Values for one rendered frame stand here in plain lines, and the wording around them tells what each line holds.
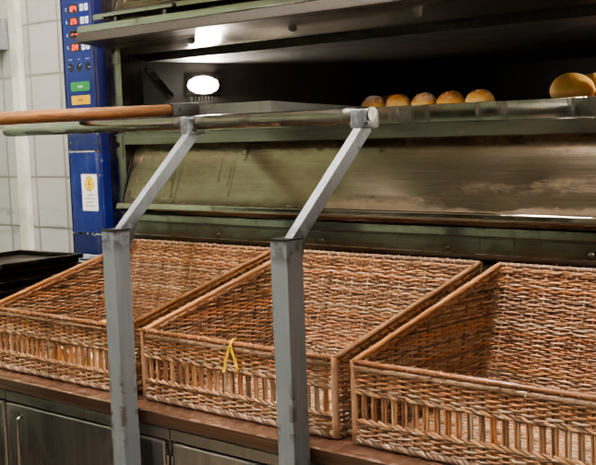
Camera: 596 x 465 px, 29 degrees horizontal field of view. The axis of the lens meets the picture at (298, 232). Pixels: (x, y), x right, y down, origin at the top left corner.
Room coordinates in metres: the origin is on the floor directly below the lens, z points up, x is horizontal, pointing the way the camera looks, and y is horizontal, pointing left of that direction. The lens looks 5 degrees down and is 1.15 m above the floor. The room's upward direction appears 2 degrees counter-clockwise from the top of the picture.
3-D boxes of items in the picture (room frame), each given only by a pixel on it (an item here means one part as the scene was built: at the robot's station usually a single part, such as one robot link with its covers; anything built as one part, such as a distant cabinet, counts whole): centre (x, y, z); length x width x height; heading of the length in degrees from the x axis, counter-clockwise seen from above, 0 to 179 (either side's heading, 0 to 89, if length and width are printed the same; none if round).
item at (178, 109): (2.98, 0.28, 1.20); 0.09 x 0.04 x 0.03; 137
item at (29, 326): (2.81, 0.41, 0.72); 0.56 x 0.49 x 0.28; 46
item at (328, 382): (2.39, -0.02, 0.72); 0.56 x 0.49 x 0.28; 46
